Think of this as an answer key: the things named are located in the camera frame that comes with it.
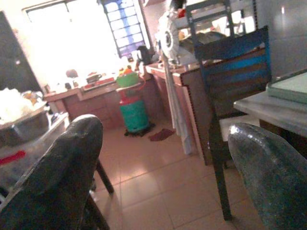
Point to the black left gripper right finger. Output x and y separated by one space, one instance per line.
275 182

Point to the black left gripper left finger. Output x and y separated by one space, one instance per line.
57 177

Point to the grey basin with white contents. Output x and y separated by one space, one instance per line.
19 117

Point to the brown tiled kitchen counter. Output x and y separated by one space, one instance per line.
96 103

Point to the black cylinder mat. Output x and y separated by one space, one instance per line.
139 133

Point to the pale green cutting board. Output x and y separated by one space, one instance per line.
290 88

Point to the green gas cylinder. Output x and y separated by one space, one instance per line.
134 112

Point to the red gas stove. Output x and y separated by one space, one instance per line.
98 80

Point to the red floor rag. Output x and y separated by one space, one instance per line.
161 134

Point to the blue wooden chair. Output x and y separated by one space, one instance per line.
235 72

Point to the white hanging cloth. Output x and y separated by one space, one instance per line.
178 115

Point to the green plastic bowl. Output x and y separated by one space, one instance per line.
127 80

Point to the dark door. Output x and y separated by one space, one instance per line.
14 55

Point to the black kettle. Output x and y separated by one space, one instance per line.
144 55

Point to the barred window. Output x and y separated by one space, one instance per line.
122 26

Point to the white fan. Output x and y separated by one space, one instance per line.
170 38

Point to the grey metal shelf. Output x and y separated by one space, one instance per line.
208 14

